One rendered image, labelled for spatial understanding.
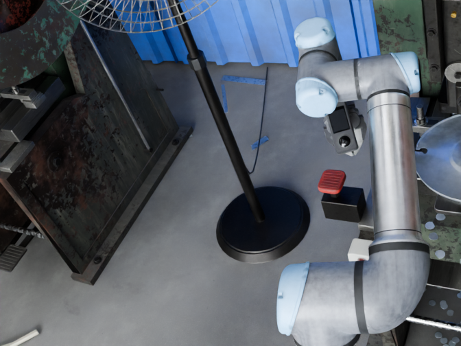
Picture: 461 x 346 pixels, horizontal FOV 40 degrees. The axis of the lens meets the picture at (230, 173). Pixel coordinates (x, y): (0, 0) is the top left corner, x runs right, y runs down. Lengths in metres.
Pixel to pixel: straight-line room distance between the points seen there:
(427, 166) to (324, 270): 0.58
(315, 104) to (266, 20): 1.99
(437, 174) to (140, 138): 1.64
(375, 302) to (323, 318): 0.09
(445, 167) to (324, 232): 1.00
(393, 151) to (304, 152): 1.70
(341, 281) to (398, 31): 0.57
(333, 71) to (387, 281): 0.39
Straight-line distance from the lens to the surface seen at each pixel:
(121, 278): 2.62
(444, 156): 1.55
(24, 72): 2.05
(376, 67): 1.14
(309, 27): 1.22
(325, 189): 1.55
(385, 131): 1.08
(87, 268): 2.69
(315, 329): 1.03
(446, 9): 1.35
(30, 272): 2.88
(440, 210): 1.45
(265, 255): 2.41
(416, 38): 1.35
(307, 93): 1.13
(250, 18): 3.14
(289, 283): 1.02
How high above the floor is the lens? 1.90
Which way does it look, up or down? 43 degrees down
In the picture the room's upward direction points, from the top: 23 degrees counter-clockwise
